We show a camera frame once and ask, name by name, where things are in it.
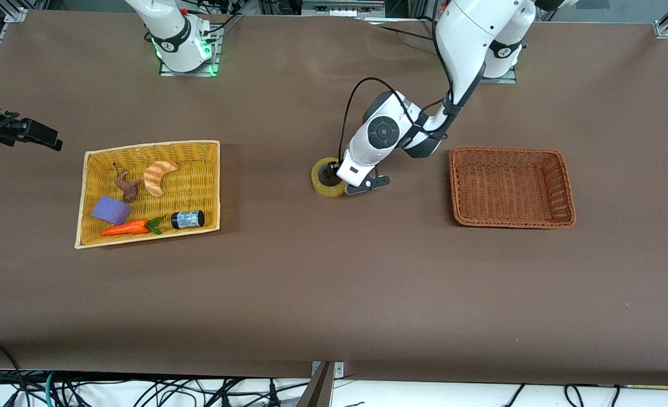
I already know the toy croissant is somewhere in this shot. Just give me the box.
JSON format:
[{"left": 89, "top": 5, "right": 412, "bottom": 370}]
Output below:
[{"left": 144, "top": 161, "right": 180, "bottom": 197}]

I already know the black base cable bundle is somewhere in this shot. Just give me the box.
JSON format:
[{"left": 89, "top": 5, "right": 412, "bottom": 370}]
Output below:
[{"left": 198, "top": 10, "right": 245, "bottom": 37}]

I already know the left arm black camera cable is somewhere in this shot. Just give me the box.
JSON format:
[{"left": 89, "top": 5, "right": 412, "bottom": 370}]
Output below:
[{"left": 338, "top": 0, "right": 454, "bottom": 164}]

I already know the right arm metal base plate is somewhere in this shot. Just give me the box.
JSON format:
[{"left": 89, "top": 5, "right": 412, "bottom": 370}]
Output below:
[{"left": 160, "top": 25, "right": 222, "bottom": 77}]

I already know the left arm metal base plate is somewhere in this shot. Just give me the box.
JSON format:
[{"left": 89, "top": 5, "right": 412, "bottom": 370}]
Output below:
[{"left": 478, "top": 67, "right": 518, "bottom": 84}]

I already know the yellow wicker basket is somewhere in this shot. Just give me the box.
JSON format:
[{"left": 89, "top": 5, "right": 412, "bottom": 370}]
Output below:
[{"left": 74, "top": 140, "right": 221, "bottom": 250}]

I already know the purple foam block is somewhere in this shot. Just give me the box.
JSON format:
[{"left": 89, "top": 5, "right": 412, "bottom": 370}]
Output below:
[{"left": 90, "top": 196, "right": 132, "bottom": 225}]

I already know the metal table edge bracket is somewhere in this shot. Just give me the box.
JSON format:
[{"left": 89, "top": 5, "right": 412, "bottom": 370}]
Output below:
[{"left": 299, "top": 361, "right": 345, "bottom": 407}]

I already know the brown toy figure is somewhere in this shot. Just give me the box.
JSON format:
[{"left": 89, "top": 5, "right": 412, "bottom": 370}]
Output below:
[{"left": 114, "top": 170, "right": 144, "bottom": 204}]

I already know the clear yellowish tape roll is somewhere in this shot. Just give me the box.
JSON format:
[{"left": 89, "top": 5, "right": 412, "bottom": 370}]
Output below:
[{"left": 311, "top": 157, "right": 349, "bottom": 198}]

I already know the small black can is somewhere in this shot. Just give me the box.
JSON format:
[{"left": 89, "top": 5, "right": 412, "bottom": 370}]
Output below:
[{"left": 171, "top": 210, "right": 205, "bottom": 230}]

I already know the thin black base cable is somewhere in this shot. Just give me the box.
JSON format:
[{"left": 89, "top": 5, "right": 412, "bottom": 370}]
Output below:
[{"left": 374, "top": 25, "right": 442, "bottom": 41}]

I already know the brown wicker basket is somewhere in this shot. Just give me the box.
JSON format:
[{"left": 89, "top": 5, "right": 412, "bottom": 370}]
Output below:
[{"left": 449, "top": 146, "right": 576, "bottom": 230}]

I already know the orange toy carrot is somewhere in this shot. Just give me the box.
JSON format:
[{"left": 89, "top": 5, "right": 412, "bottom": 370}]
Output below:
[{"left": 100, "top": 217, "right": 166, "bottom": 237}]

